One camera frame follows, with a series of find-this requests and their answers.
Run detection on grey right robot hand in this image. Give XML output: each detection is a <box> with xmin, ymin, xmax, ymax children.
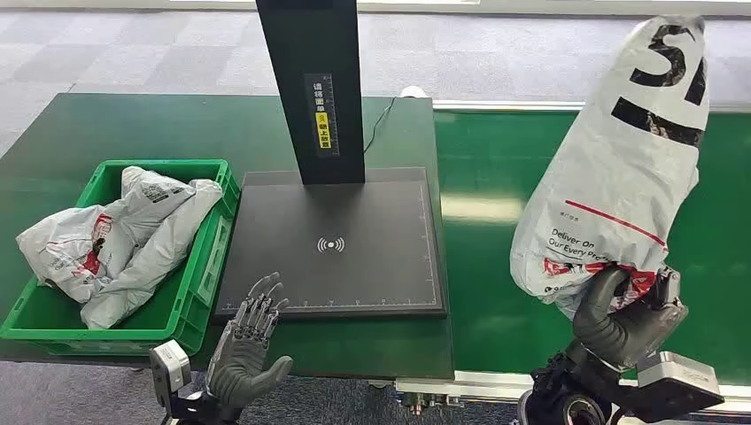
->
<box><xmin>571</xmin><ymin>267</ymin><xmax>689</xmax><ymax>371</ymax></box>

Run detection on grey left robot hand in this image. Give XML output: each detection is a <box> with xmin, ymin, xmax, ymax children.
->
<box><xmin>205</xmin><ymin>271</ymin><xmax>295</xmax><ymax>410</ymax></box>

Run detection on large white courier bag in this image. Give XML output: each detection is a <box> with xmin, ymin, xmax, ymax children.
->
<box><xmin>508</xmin><ymin>14</ymin><xmax>712</xmax><ymax>321</ymax></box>

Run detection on green conveyor belt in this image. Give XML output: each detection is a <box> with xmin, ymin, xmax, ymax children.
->
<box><xmin>434</xmin><ymin>109</ymin><xmax>751</xmax><ymax>389</ymax></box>

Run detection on metal connectors under conveyor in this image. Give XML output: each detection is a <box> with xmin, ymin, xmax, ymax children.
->
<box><xmin>401</xmin><ymin>391</ymin><xmax>465</xmax><ymax>417</ymax></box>

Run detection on green plastic crate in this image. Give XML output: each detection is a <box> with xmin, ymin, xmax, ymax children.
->
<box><xmin>0</xmin><ymin>159</ymin><xmax>243</xmax><ymax>358</ymax></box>

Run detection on plain white courier bag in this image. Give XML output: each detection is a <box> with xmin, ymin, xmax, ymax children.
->
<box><xmin>79</xmin><ymin>178</ymin><xmax>225</xmax><ymax>331</ymax></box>

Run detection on white bag with QR label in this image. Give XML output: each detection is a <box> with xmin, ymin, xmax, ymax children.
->
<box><xmin>120</xmin><ymin>166</ymin><xmax>197</xmax><ymax>237</ymax></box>

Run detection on white bag with red print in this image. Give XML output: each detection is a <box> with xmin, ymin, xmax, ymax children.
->
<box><xmin>16</xmin><ymin>202</ymin><xmax>128</xmax><ymax>305</ymax></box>

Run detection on black and yellow column label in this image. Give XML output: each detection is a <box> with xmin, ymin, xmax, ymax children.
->
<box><xmin>303</xmin><ymin>73</ymin><xmax>341</xmax><ymax>158</ymax></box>

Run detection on black scanner column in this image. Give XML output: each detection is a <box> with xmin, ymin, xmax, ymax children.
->
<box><xmin>255</xmin><ymin>0</ymin><xmax>368</xmax><ymax>187</ymax></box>

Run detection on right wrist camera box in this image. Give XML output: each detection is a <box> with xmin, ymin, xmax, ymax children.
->
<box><xmin>635</xmin><ymin>351</ymin><xmax>726</xmax><ymax>421</ymax></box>

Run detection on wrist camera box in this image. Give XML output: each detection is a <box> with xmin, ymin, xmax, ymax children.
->
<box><xmin>149</xmin><ymin>339</ymin><xmax>193</xmax><ymax>406</ymax></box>
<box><xmin>635</xmin><ymin>351</ymin><xmax>726</xmax><ymax>421</ymax></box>

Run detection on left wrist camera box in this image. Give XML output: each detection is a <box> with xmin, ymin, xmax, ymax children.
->
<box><xmin>149</xmin><ymin>339</ymin><xmax>193</xmax><ymax>406</ymax></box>

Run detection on silver conveyor frame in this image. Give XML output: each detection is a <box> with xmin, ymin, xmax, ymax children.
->
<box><xmin>394</xmin><ymin>99</ymin><xmax>751</xmax><ymax>421</ymax></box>

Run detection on black scanner base plate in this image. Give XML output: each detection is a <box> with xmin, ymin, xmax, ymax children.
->
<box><xmin>212</xmin><ymin>167</ymin><xmax>449</xmax><ymax>323</ymax></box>

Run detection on thin black power cable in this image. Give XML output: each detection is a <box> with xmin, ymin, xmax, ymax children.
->
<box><xmin>362</xmin><ymin>97</ymin><xmax>399</xmax><ymax>156</ymax></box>

